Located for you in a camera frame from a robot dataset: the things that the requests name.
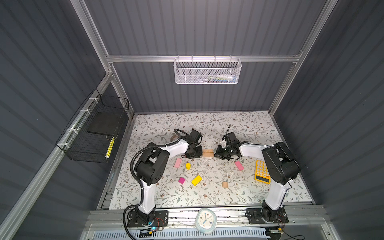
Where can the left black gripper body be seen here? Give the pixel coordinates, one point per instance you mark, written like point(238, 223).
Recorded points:
point(196, 152)

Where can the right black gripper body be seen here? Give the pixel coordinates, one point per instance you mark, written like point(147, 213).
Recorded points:
point(224, 153)

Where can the plain wood rectangular block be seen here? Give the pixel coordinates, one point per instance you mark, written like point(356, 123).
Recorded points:
point(208, 153)

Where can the yellow rectangular block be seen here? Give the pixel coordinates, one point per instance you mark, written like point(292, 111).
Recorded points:
point(196, 180)

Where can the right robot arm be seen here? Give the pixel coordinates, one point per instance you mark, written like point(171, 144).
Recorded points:
point(281, 165)

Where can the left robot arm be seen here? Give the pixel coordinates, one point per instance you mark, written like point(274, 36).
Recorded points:
point(148, 164)

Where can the light pink rectangular block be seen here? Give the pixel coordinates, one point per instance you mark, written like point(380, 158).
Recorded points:
point(178, 162)

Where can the magenta square block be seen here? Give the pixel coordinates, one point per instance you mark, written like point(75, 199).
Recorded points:
point(182, 180)

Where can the roll of clear tape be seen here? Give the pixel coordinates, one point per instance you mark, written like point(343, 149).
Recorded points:
point(174, 138)

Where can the yellow calculator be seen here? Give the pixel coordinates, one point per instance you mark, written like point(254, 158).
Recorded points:
point(261, 172)

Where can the white round clock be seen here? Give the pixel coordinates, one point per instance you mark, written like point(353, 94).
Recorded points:
point(206, 221)

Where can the black foam pad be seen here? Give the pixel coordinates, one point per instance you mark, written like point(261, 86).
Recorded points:
point(104, 124)

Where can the white wire mesh basket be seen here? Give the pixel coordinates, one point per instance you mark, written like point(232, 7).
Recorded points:
point(210, 71)

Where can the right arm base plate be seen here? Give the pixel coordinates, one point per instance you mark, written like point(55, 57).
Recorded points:
point(264, 215)

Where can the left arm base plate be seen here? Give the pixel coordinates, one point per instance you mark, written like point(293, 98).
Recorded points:
point(153, 219)

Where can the black wire basket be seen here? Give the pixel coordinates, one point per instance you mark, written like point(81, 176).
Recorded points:
point(79, 145)

